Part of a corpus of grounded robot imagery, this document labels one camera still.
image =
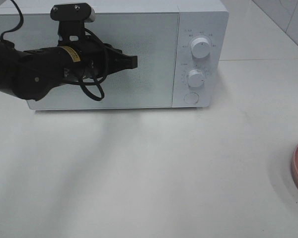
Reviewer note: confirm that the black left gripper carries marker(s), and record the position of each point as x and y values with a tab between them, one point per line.
94	59

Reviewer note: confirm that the white microwave door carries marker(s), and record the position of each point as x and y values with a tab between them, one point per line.
149	36

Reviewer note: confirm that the white microwave knob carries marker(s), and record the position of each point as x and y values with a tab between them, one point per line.
200	47
195	78

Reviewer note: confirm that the round white door button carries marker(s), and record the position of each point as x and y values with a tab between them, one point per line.
191	98

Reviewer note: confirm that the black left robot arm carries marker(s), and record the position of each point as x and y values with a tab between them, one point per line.
32	74

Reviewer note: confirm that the white microwave oven body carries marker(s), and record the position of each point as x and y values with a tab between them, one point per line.
26	25

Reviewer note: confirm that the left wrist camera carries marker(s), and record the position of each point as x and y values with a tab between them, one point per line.
73	12

